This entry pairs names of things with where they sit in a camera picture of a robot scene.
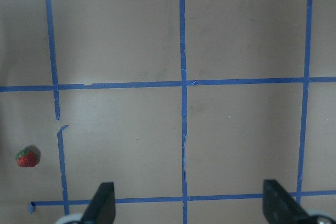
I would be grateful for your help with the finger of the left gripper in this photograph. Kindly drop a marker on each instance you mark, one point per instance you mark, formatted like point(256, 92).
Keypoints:
point(279, 207)
point(102, 206)

